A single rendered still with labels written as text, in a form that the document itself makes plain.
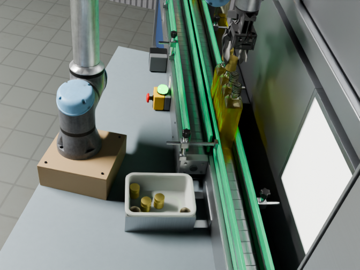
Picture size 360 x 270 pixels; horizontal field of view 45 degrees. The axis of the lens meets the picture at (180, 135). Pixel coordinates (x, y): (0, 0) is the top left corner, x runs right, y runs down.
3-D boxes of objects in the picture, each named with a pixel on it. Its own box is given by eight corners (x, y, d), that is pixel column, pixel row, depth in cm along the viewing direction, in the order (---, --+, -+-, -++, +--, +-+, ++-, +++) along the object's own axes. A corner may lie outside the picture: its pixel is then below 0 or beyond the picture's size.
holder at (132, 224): (209, 231, 143) (213, 217, 137) (124, 231, 139) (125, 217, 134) (203, 190, 155) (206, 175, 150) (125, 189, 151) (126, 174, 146)
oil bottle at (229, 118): (231, 149, 153) (245, 102, 138) (216, 149, 152) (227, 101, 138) (229, 138, 157) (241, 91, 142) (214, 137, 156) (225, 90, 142)
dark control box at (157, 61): (165, 73, 204) (167, 57, 198) (149, 72, 203) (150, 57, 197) (165, 62, 210) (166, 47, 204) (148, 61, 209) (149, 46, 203)
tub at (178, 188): (193, 231, 141) (197, 215, 136) (124, 231, 138) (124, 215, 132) (188, 189, 154) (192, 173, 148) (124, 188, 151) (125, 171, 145)
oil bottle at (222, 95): (229, 137, 157) (241, 90, 143) (214, 137, 156) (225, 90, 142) (226, 127, 161) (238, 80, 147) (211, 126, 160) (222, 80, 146)
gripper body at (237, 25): (229, 51, 133) (238, 15, 125) (225, 36, 139) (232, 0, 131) (253, 52, 134) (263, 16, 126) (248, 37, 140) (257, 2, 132)
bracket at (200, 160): (205, 175, 151) (208, 162, 147) (178, 175, 150) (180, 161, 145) (204, 167, 154) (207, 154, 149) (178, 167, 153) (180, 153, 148)
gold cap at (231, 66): (236, 72, 146) (239, 61, 143) (226, 71, 145) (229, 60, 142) (234, 66, 148) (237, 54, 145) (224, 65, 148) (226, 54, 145)
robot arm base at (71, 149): (51, 157, 145) (47, 134, 139) (64, 129, 157) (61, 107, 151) (96, 162, 145) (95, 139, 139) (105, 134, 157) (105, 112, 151)
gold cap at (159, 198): (153, 209, 144) (154, 201, 141) (152, 200, 147) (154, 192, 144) (164, 209, 144) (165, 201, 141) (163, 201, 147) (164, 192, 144)
